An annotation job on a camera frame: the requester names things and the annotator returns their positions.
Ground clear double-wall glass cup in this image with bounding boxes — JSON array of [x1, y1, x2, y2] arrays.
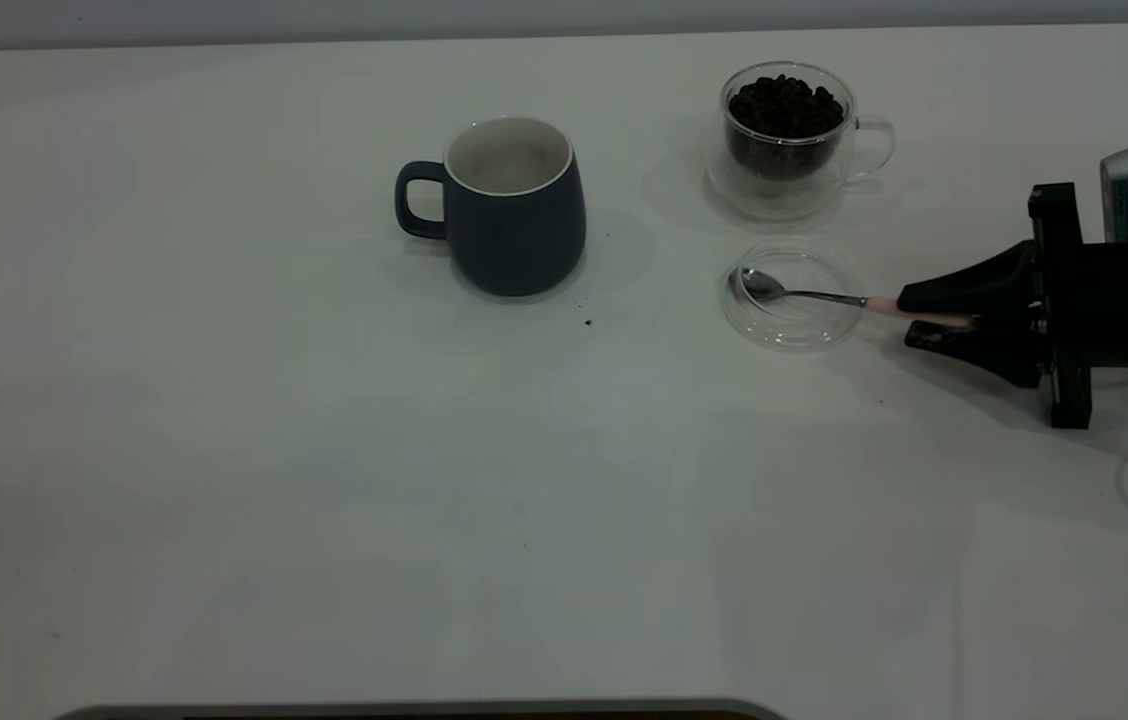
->
[[704, 62, 897, 223]]

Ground dark coffee beans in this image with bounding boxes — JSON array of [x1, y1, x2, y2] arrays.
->
[[726, 74, 845, 183]]

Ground metal spoon with pink handle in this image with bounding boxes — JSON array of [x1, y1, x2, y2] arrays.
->
[[739, 267, 975, 327]]

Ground clear round glass saucer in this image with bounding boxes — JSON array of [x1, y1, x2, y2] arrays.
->
[[721, 240, 867, 352]]

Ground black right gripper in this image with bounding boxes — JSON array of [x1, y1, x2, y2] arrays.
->
[[897, 183, 1128, 431]]

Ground dark grey ceramic mug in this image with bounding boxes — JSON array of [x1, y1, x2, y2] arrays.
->
[[395, 116, 587, 298]]

